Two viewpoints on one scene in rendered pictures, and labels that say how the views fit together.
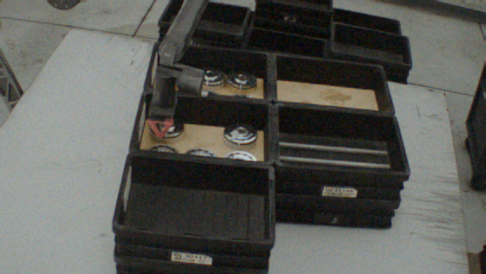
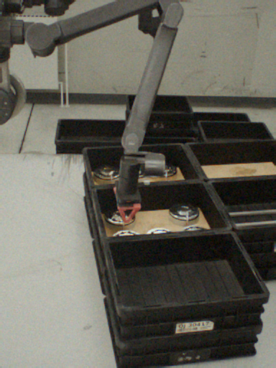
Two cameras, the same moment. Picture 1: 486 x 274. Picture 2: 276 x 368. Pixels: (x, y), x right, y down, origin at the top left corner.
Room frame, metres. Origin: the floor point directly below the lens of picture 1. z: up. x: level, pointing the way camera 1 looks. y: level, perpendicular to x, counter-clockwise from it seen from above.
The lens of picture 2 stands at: (0.15, 0.40, 1.88)
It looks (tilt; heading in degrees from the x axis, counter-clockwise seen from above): 30 degrees down; 350
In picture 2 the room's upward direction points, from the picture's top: 3 degrees clockwise
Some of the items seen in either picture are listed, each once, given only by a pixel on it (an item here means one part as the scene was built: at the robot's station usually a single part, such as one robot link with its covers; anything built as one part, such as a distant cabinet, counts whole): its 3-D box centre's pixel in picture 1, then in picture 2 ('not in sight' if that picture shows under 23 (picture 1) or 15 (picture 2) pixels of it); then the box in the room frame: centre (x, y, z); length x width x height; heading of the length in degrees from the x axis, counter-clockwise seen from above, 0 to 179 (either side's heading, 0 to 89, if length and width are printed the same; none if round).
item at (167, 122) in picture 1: (161, 120); (127, 207); (1.52, 0.17, 0.99); 0.07 x 0.07 x 0.09; 0
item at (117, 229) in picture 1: (196, 198); (182, 269); (1.29, 0.05, 0.92); 0.40 x 0.30 x 0.02; 91
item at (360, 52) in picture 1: (363, 82); (231, 167); (2.83, -0.65, 0.37); 0.40 x 0.30 x 0.45; 84
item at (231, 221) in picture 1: (195, 213); (180, 284); (1.29, 0.05, 0.87); 0.40 x 0.30 x 0.11; 91
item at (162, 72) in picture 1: (167, 79); (131, 167); (1.53, 0.16, 1.12); 0.07 x 0.06 x 0.07; 82
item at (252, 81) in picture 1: (241, 79); (164, 169); (1.97, -0.04, 0.86); 0.10 x 0.10 x 0.01
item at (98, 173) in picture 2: not in sight; (107, 172); (1.97, 0.18, 0.86); 0.10 x 0.10 x 0.01
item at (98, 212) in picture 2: (203, 128); (158, 210); (1.59, 0.06, 0.92); 0.40 x 0.30 x 0.02; 91
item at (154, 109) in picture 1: (164, 96); (128, 184); (1.53, 0.17, 1.06); 0.10 x 0.07 x 0.07; 0
